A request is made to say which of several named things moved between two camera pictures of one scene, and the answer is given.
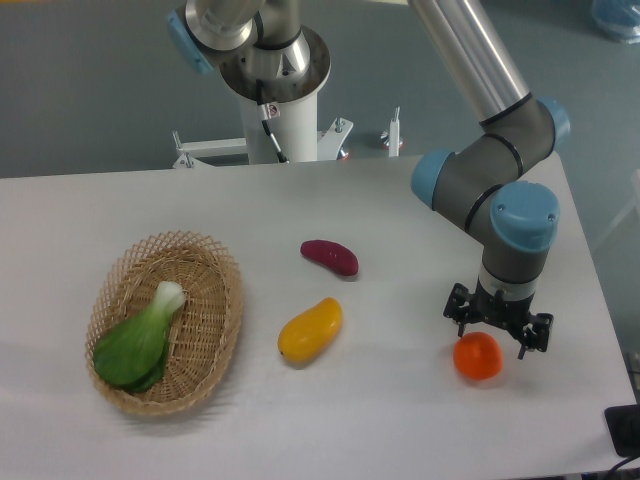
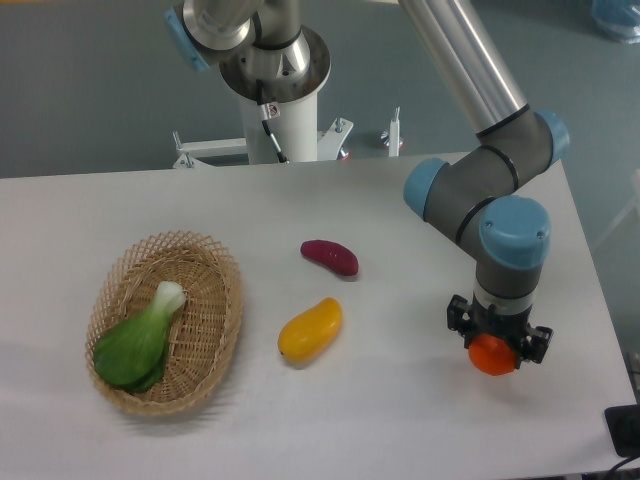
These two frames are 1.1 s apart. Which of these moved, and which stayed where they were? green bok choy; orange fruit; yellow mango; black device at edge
Moved: orange fruit
Stayed: black device at edge; yellow mango; green bok choy
